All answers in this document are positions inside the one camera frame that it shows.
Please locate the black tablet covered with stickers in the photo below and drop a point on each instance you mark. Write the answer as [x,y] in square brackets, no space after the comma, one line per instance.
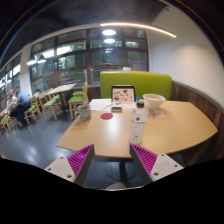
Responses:
[123,94]

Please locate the speckled grey ceramic mug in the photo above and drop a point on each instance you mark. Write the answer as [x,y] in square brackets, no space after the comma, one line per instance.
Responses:
[84,112]

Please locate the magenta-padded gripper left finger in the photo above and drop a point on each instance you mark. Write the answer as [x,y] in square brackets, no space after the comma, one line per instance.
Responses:
[60,166]

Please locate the wooden chairs with green cushions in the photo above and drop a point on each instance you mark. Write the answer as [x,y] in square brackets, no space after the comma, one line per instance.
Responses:
[76,99]

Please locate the small dark flat device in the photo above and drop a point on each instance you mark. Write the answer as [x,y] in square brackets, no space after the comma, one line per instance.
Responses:
[116,109]

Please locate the small blue-capped white tube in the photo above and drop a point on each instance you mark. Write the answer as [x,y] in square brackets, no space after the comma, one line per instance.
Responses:
[137,99]

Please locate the clear plastic bottle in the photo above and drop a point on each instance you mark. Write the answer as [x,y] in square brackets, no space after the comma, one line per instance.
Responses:
[138,124]

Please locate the flat round red coaster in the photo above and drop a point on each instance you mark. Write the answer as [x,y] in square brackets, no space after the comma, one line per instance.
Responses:
[106,116]

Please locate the white pendant lamp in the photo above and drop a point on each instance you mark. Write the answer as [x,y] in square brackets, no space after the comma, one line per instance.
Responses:
[41,60]
[31,61]

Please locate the white paper sheets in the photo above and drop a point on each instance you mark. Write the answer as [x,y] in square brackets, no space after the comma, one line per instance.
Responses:
[99,104]

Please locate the person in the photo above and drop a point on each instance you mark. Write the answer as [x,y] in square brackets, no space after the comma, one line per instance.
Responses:
[22,103]
[10,101]

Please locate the long curved light strip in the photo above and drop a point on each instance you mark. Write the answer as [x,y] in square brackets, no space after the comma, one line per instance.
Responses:
[140,26]

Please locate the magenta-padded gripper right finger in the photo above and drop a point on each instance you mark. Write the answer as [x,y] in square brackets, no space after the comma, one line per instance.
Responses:
[164,165]

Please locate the white sachet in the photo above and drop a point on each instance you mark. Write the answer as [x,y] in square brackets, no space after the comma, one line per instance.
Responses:
[159,113]

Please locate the wooden dining table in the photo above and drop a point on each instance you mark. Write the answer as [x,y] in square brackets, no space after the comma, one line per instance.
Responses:
[61,88]

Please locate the round ceiling light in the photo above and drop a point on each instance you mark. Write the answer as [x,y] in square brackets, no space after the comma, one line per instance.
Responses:
[109,32]
[109,40]

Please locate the white bowl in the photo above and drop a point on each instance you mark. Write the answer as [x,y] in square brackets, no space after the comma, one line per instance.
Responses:
[154,101]

